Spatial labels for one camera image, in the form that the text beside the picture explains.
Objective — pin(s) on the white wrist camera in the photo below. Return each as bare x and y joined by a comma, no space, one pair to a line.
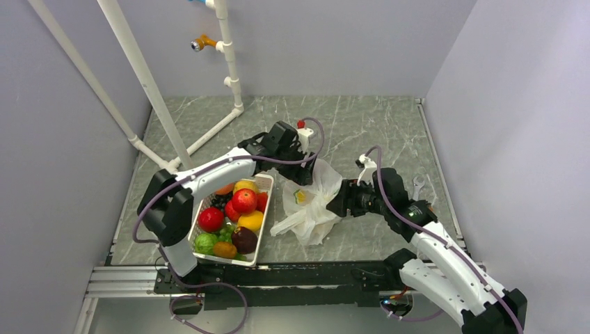
367,167
305,135

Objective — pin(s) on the silver wrench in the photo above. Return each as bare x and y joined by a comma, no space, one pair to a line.
418,184

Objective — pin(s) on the yellow mango fake fruit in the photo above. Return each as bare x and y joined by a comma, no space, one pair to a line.
252,221

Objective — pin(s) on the dark purple fake fruit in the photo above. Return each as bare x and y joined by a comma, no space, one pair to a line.
244,240

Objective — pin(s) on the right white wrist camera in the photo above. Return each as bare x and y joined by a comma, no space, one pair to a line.
367,167

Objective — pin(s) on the orange silver valve knob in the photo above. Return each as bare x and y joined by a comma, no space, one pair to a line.
202,42

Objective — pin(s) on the orange peach fake fruit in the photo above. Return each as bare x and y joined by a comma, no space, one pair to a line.
229,188

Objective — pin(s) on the white plastic basket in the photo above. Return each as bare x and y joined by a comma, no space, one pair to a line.
265,184

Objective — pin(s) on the yellow lemon fake fruit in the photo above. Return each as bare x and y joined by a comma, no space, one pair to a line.
246,184

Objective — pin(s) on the red tomato fake fruit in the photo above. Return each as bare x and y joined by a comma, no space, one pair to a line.
211,220

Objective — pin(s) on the brown kiwi fake fruit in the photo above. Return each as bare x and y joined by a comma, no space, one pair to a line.
225,250

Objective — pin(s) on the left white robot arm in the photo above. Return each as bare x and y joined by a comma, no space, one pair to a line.
166,208

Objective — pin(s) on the white plastic bag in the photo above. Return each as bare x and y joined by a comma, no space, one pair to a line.
305,206

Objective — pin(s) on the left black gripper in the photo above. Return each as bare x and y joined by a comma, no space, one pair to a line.
303,176

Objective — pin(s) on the green grapes fake fruit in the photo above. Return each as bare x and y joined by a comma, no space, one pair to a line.
225,233

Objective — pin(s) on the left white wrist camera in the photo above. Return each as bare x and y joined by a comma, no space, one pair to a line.
305,135

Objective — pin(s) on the green round fake fruit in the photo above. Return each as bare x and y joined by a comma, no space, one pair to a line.
204,243

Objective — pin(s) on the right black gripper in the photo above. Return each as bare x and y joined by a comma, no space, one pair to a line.
346,198

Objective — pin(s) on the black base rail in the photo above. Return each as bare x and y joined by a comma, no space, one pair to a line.
220,286

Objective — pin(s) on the dark blueberries fake fruit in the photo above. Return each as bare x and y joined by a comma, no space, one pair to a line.
220,201

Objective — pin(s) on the red apple fake fruit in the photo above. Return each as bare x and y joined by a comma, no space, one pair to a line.
244,201

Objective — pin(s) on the red strawberry fake fruit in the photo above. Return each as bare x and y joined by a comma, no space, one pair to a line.
262,200

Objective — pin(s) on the white PVC pipe frame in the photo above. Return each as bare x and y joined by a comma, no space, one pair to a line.
122,31

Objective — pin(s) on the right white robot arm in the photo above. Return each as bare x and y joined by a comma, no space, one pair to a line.
461,289

